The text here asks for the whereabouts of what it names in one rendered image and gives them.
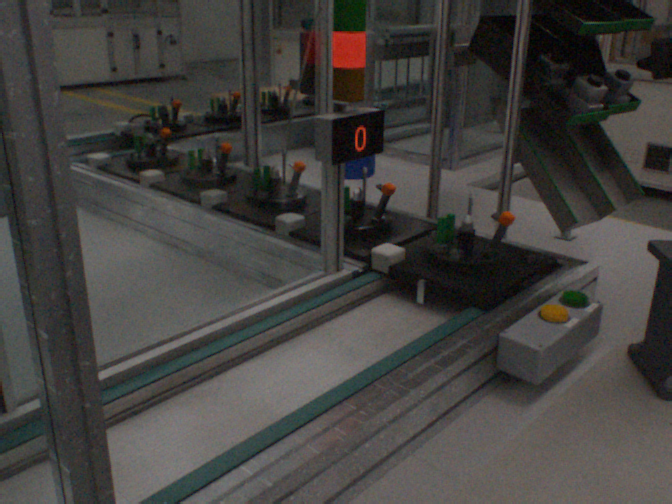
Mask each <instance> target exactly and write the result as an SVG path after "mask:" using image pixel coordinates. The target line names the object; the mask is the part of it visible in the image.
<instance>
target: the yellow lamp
mask: <svg viewBox="0 0 672 504"><path fill-rule="evenodd" d="M364 98H365V67H358V68H342V67H335V66H334V67H332V99H333V100H339V101H359V100H363V99H364Z"/></svg>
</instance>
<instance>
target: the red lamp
mask: <svg viewBox="0 0 672 504"><path fill-rule="evenodd" d="M365 59H366V33H332V66H335V67H342V68H358V67H365Z"/></svg>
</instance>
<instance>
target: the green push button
mask: <svg viewBox="0 0 672 504"><path fill-rule="evenodd" d="M561 301H562V302H563V303H565V304H567V305H572V306H585V305H586V304H587V302H588V297H587V296H586V295H585V294H583V293H581V292H577V291H566V292H564V293H562V296H561Z"/></svg>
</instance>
